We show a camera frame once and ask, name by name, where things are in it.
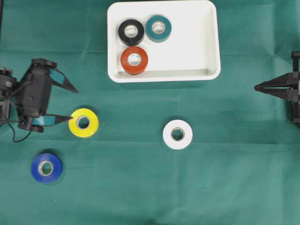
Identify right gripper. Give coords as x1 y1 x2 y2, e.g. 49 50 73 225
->
254 52 300 127

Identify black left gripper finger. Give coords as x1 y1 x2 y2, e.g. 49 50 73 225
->
32 114 73 126
49 68 78 93

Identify red tape roll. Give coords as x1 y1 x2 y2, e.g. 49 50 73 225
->
120 46 148 75

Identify black tape roll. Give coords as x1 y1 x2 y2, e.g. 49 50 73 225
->
118 19 144 46

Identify green tape roll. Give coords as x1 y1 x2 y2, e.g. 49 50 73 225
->
146 15 172 43

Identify white tape roll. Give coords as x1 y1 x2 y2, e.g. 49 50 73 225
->
163 120 193 150

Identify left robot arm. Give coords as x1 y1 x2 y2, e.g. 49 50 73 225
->
0 63 78 133

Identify yellow tape roll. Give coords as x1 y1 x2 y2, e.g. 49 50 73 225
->
68 108 99 138

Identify blue tape roll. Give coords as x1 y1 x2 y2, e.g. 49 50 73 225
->
31 153 63 184

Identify green table cloth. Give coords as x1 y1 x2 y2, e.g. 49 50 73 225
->
0 0 300 225

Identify white plastic tray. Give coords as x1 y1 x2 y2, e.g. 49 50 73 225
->
107 0 221 83

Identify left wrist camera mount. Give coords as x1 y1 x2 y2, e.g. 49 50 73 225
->
15 59 57 133

